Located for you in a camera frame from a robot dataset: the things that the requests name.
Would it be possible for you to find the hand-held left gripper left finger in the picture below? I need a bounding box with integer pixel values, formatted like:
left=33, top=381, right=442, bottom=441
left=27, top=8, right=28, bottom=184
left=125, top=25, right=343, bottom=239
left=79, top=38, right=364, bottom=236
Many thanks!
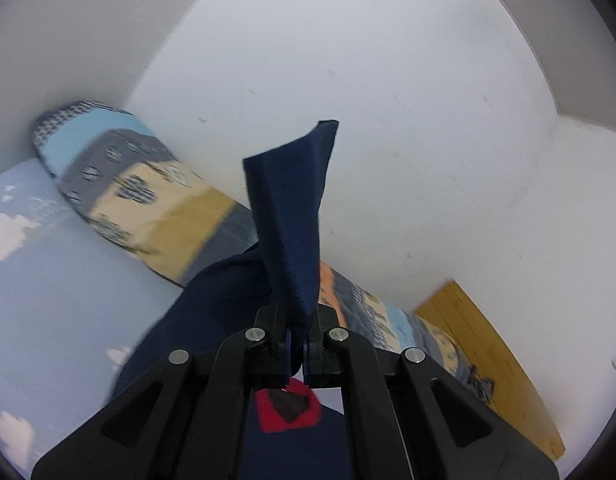
left=32, top=305, right=292, bottom=480

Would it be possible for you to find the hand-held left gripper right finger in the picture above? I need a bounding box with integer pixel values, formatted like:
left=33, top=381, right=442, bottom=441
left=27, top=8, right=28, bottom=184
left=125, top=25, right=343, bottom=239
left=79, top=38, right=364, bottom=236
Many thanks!
left=304, top=307, right=559, bottom=480

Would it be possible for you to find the navy blue garment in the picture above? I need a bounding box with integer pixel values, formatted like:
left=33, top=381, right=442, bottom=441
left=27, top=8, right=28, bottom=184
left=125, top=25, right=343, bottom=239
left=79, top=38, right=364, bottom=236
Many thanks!
left=110, top=120, right=351, bottom=480

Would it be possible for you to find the yellow wooden bed board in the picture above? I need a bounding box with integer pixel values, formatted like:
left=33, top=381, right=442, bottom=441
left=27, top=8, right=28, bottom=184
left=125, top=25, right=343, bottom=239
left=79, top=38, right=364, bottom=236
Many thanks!
left=415, top=281, right=566, bottom=461

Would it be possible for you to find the rolled patchwork quilt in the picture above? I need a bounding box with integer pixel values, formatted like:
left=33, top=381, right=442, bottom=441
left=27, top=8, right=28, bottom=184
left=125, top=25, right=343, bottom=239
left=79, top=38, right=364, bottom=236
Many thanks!
left=30, top=101, right=496, bottom=403

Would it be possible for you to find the light blue cloud-print bed sheet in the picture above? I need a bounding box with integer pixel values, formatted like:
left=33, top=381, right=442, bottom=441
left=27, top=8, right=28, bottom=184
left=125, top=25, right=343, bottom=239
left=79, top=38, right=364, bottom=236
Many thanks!
left=0, top=158, right=189, bottom=461

